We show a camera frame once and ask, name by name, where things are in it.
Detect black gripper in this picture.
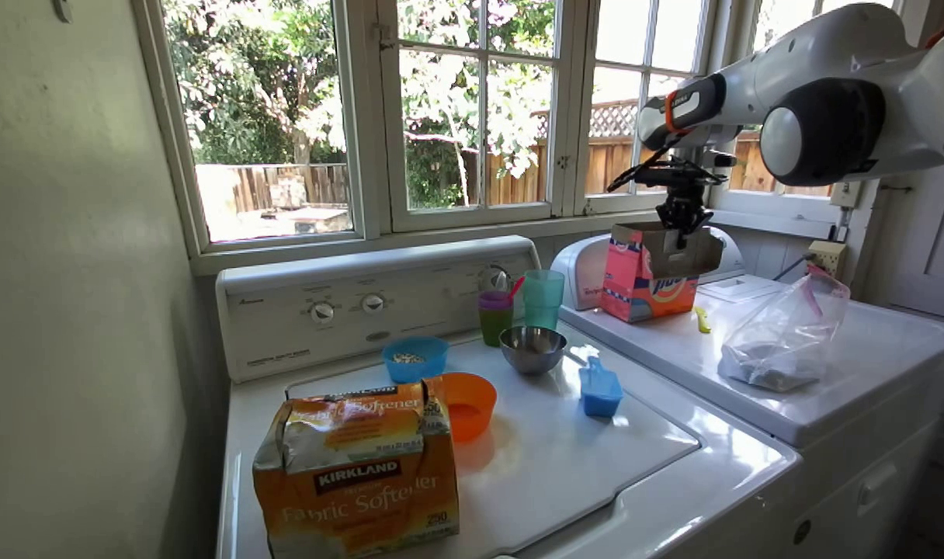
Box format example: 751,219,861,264
656,166,722,233

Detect teal green plastic cup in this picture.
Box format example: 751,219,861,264
518,272,566,331

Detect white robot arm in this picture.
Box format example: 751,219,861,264
637,3,944,187

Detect white washing machine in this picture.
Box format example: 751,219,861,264
218,238,798,559

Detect white dryer machine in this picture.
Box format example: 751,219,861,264
552,229,944,559

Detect orange fabric softener box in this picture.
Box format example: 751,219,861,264
251,381,459,559

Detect clear plastic zip bag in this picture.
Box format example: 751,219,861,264
697,267,852,396

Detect blue plastic scoop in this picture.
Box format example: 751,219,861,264
570,355,621,420

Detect steel metal bowl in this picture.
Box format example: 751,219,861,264
500,328,566,375

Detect stacked coloured cups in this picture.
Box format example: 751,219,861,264
480,267,512,349

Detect orange plastic bowl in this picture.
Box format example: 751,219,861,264
430,373,497,445

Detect blue bowl with oats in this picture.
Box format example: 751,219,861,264
383,340,448,387

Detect washer timer knob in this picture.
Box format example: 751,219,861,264
309,303,335,328

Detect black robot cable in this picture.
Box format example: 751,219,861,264
606,128,693,195

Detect white window frame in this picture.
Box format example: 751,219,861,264
130,0,904,275

